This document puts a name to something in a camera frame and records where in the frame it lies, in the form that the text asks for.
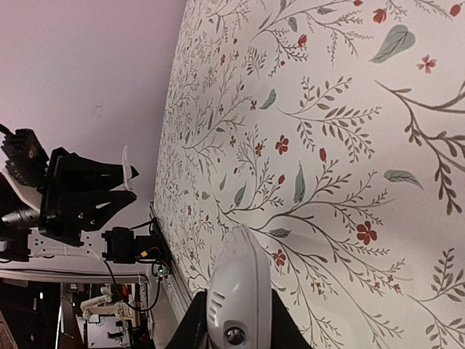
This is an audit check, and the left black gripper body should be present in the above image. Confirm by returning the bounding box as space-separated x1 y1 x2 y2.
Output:
39 148 84 247

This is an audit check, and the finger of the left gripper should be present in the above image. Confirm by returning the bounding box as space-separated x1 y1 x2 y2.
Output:
60 153 139 192
57 190 137 232

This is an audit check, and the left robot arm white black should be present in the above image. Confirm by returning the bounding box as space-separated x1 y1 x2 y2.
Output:
1 148 139 262

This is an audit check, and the white remote control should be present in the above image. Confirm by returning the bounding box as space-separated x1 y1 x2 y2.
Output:
206 224 272 348

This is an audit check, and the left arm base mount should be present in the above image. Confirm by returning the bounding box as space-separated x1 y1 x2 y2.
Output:
101 217 172 278

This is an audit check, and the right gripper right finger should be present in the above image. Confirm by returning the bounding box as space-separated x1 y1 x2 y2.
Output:
270 289 312 349

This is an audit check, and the white remote battery cover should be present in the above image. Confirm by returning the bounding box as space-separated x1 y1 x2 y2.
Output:
121 145 134 191

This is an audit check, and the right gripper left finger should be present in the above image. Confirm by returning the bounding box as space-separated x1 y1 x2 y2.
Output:
166 291 209 349

